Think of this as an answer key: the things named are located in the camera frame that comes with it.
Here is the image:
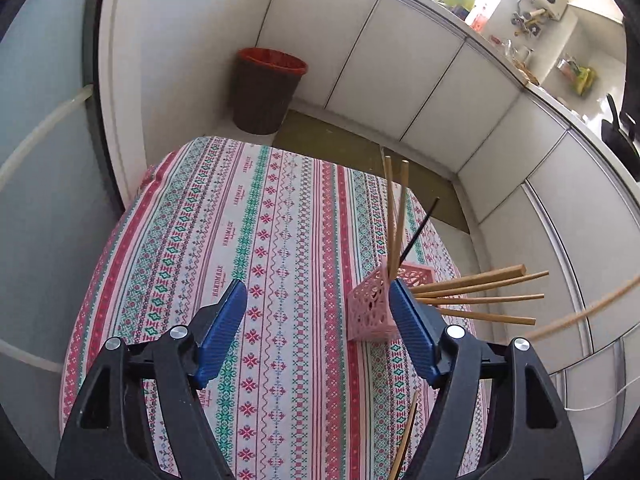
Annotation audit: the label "water heater pipes and valve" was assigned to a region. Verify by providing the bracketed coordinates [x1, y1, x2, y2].
[510, 0, 548, 38]

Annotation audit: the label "pink perforated plastic basket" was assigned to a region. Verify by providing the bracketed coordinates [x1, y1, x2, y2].
[346, 261, 435, 343]

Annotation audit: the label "patterned striped tablecloth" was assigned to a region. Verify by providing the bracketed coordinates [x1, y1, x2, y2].
[59, 136, 488, 480]

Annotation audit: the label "white cable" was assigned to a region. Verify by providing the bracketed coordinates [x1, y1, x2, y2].
[565, 382, 632, 412]

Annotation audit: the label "wall rack with packets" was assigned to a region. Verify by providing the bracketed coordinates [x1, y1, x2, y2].
[557, 55, 598, 97]

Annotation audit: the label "black wok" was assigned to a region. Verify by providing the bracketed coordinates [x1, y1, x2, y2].
[600, 94, 640, 181]

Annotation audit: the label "frosted glass sliding door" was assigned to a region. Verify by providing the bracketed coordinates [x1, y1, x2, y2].
[0, 0, 126, 411]

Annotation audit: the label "brown trash bin red liner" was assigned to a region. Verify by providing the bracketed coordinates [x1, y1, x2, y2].
[231, 47, 308, 135]

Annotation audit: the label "pale bamboo chopstick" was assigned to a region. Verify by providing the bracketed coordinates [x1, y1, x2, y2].
[527, 274, 640, 341]
[390, 391, 421, 480]

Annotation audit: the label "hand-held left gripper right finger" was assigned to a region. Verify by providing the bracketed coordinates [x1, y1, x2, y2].
[389, 279, 583, 480]

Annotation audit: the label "olive floor mat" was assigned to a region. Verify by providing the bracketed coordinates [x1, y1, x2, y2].
[382, 147, 471, 235]
[272, 110, 385, 162]

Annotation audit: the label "white kettle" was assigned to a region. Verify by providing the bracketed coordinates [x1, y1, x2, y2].
[510, 42, 535, 67]

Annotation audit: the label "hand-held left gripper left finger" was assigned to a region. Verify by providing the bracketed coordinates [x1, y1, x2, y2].
[55, 279, 248, 480]

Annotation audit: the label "white kitchen base cabinets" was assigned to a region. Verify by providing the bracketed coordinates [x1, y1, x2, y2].
[255, 0, 640, 411]

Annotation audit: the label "dark chopstick with gold band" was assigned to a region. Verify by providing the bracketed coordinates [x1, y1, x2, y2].
[399, 197, 441, 267]
[400, 409, 419, 466]

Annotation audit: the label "white kitchen countertop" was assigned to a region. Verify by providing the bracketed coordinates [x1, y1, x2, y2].
[287, 0, 640, 158]

